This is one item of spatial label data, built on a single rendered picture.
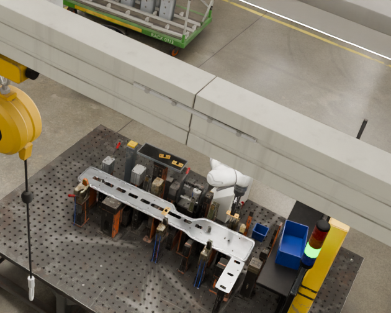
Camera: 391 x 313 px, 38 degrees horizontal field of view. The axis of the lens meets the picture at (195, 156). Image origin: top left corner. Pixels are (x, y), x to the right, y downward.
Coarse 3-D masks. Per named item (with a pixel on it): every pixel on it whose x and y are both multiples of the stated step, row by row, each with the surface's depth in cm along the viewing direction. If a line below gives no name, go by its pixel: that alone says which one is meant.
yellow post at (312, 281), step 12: (336, 228) 275; (348, 228) 276; (336, 240) 279; (324, 252) 287; (336, 252) 284; (324, 264) 292; (312, 276) 300; (324, 276) 297; (300, 288) 309; (312, 288) 305; (300, 300) 314; (312, 300) 310; (288, 312) 325; (300, 312) 319
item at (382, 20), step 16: (304, 0) 154; (320, 0) 152; (336, 0) 150; (352, 0) 149; (368, 0) 151; (384, 0) 153; (352, 16) 150; (368, 16) 148; (384, 16) 146; (384, 32) 148
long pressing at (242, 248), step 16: (80, 176) 416; (96, 176) 418; (112, 176) 421; (112, 192) 409; (128, 192) 411; (144, 192) 414; (144, 208) 402; (176, 224) 395; (192, 224) 397; (208, 224) 400; (224, 240) 391; (240, 240) 393; (240, 256) 382
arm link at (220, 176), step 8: (216, 160) 358; (216, 168) 346; (224, 168) 346; (232, 168) 349; (208, 176) 345; (216, 176) 342; (224, 176) 343; (232, 176) 344; (216, 184) 343; (224, 184) 345; (232, 184) 349
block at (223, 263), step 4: (220, 260) 379; (224, 260) 380; (228, 260) 380; (220, 264) 377; (224, 264) 377; (216, 268) 377; (220, 268) 375; (224, 268) 374; (216, 272) 379; (220, 272) 377; (216, 276) 382; (216, 280) 385; (212, 284) 389; (212, 288) 391; (216, 288) 389; (212, 292) 392; (216, 292) 391
